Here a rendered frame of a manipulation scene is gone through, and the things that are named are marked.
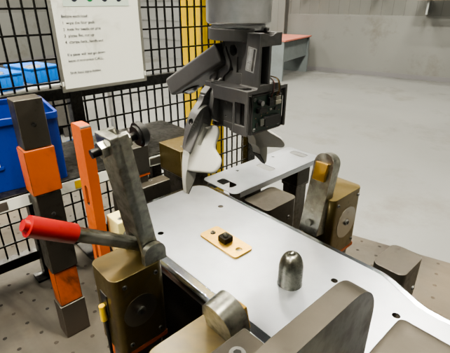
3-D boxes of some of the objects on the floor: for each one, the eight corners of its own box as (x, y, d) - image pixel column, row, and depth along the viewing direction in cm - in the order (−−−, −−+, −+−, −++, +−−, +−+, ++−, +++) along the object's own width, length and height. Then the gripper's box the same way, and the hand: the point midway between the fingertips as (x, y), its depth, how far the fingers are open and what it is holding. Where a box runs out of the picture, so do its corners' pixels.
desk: (308, 71, 795) (311, 35, 765) (282, 82, 692) (285, 40, 661) (277, 68, 828) (280, 33, 798) (249, 78, 724) (250, 38, 694)
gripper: (201, 34, 35) (205, 220, 43) (324, 26, 47) (307, 171, 55) (149, 29, 40) (161, 193, 49) (270, 22, 53) (263, 155, 61)
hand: (225, 176), depth 54 cm, fingers open, 14 cm apart
